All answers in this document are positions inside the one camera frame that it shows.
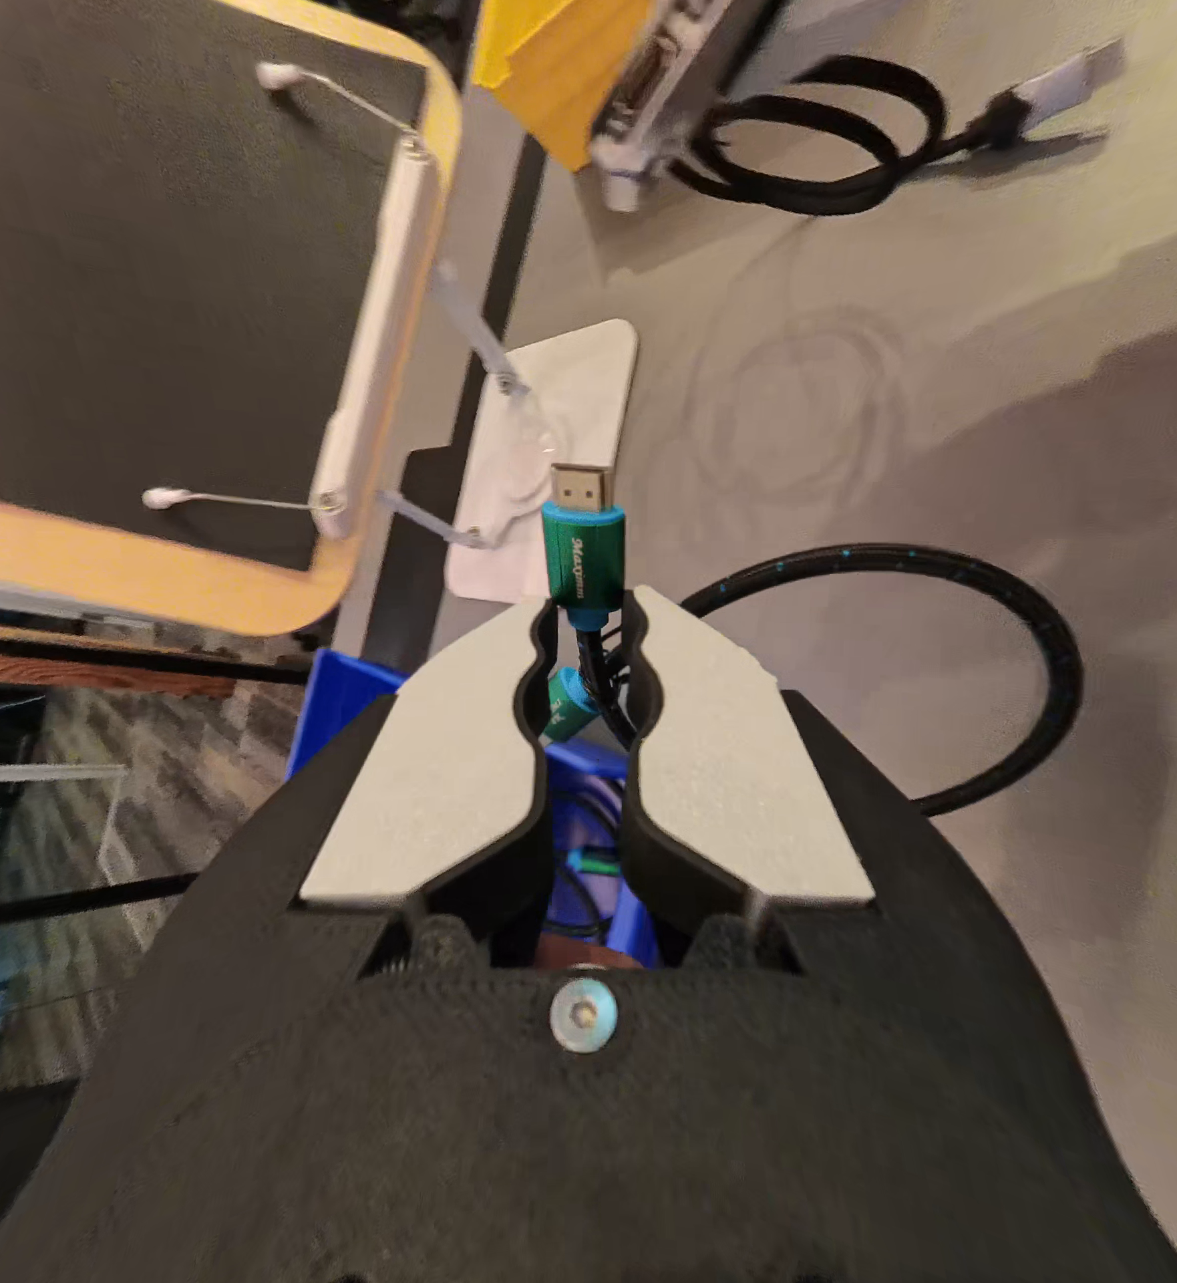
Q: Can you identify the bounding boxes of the black cable with silver plug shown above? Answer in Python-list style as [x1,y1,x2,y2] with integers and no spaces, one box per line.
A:
[670,38,1126,218]

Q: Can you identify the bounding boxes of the black braided cable green plugs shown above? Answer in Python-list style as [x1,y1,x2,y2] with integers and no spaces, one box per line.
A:
[539,464,1086,818]
[554,793,640,938]

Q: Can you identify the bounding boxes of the black board with wooden rim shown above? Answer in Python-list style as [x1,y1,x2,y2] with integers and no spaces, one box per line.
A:
[0,0,465,638]

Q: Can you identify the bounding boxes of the yellow plastic bin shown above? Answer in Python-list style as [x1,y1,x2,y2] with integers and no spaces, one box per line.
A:
[472,0,655,174]

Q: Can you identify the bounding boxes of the grey multiport hub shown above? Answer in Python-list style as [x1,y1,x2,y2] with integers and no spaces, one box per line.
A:
[589,0,795,214]

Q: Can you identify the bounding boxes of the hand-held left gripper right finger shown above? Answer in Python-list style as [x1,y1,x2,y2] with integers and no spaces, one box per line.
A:
[619,584,879,969]

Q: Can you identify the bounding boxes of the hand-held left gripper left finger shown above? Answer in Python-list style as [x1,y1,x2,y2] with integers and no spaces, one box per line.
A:
[298,600,558,969]

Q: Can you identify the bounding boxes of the blue plastic bin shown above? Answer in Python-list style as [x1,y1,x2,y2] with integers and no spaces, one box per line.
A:
[286,646,663,968]

